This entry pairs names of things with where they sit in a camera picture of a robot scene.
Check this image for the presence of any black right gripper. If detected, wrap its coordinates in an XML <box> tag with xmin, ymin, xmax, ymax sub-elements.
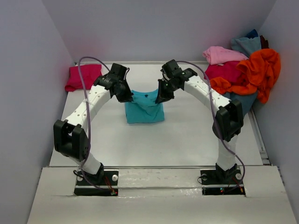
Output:
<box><xmin>156</xmin><ymin>78</ymin><xmax>179</xmax><ymax>104</ymax></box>

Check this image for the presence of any turquoise t-shirt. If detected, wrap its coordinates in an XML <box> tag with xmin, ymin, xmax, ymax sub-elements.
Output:
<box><xmin>125</xmin><ymin>89</ymin><xmax>165</xmax><ymax>124</ymax></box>

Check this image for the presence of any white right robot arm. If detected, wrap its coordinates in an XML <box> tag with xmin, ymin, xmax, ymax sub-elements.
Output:
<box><xmin>156</xmin><ymin>60</ymin><xmax>243</xmax><ymax>184</ymax></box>

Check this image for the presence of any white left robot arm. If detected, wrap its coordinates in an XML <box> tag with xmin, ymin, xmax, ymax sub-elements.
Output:
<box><xmin>53</xmin><ymin>63</ymin><xmax>133</xmax><ymax>185</ymax></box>

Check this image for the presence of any folded magenta t-shirt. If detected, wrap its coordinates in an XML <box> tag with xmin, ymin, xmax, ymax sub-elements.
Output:
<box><xmin>64</xmin><ymin>64</ymin><xmax>103</xmax><ymax>92</ymax></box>

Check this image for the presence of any pink t-shirt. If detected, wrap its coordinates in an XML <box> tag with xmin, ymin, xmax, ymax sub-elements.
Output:
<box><xmin>202</xmin><ymin>46</ymin><xmax>248</xmax><ymax>65</ymax></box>

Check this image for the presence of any magenta t-shirt in pile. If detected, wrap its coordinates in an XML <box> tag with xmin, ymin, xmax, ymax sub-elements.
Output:
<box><xmin>205</xmin><ymin>61</ymin><xmax>241</xmax><ymax>82</ymax></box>

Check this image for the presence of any slate blue t-shirt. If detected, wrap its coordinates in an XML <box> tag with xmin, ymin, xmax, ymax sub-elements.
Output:
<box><xmin>230</xmin><ymin>91</ymin><xmax>258</xmax><ymax>117</ymax></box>

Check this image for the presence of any grey-blue t-shirt at back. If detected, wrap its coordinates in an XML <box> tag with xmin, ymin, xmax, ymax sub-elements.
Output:
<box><xmin>230</xmin><ymin>36</ymin><xmax>262</xmax><ymax>58</ymax></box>

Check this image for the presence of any orange t-shirt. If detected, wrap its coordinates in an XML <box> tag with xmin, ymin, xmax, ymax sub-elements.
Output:
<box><xmin>210</xmin><ymin>49</ymin><xmax>281</xmax><ymax>104</ymax></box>

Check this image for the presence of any dark blue t-shirt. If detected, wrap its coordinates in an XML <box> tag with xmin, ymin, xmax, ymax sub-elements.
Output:
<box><xmin>245</xmin><ymin>29</ymin><xmax>259</xmax><ymax>39</ymax></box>

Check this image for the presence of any maroon t-shirt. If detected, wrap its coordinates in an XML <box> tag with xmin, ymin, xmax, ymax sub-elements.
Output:
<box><xmin>260</xmin><ymin>35</ymin><xmax>269</xmax><ymax>49</ymax></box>

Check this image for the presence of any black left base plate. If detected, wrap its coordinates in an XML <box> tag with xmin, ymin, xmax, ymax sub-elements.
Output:
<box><xmin>73</xmin><ymin>169</ymin><xmax>119</xmax><ymax>196</ymax></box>

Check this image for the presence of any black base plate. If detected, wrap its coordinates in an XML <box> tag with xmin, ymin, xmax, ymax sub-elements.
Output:
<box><xmin>73</xmin><ymin>169</ymin><xmax>119</xmax><ymax>196</ymax></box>
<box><xmin>197</xmin><ymin>169</ymin><xmax>246</xmax><ymax>196</ymax></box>

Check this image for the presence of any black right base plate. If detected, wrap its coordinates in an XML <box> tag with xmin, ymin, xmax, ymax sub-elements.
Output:
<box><xmin>197</xmin><ymin>169</ymin><xmax>246</xmax><ymax>196</ymax></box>

